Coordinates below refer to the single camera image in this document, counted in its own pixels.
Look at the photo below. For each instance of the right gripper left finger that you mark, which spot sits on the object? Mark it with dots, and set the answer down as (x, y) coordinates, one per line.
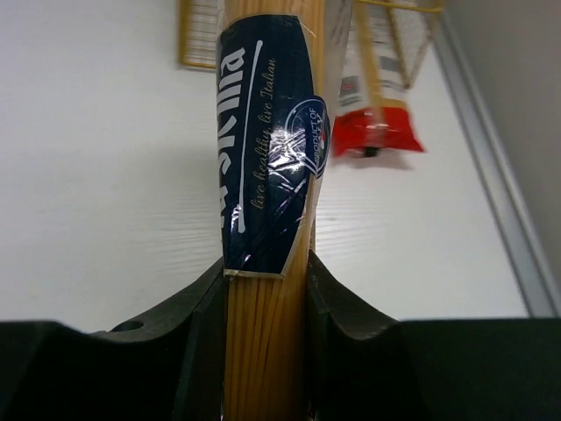
(166, 363)

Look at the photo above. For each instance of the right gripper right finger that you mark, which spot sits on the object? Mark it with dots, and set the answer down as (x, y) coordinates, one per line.
(365, 365)

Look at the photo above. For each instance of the dark blue spaghetti bag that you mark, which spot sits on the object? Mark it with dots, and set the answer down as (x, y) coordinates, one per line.
(272, 124)

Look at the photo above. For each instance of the red white spaghetti bag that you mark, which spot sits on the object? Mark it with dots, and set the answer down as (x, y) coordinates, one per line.
(372, 109)

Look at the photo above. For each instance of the yellow wire shelf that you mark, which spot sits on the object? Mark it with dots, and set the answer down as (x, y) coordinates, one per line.
(412, 26)

